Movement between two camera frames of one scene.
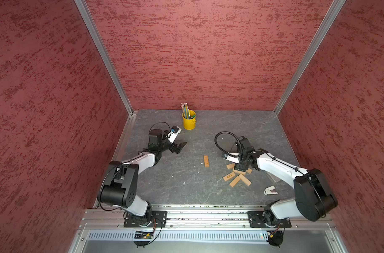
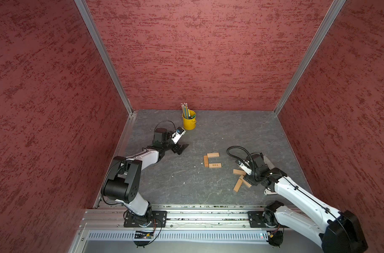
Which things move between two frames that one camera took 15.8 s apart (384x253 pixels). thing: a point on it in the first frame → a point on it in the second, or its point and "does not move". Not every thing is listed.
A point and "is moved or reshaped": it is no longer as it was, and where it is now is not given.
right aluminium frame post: (334, 9) does not move
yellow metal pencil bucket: (189, 124) does not move
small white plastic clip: (270, 190) does not move
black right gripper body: (242, 158) → (251, 179)
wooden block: (206, 161) does not move
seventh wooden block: (246, 181) does not move
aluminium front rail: (231, 219) does not move
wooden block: (230, 166) → (211, 155)
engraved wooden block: (229, 176) → (215, 165)
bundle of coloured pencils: (186, 111) does not move
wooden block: (235, 181) is moved or reshaped
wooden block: (239, 172) does not move
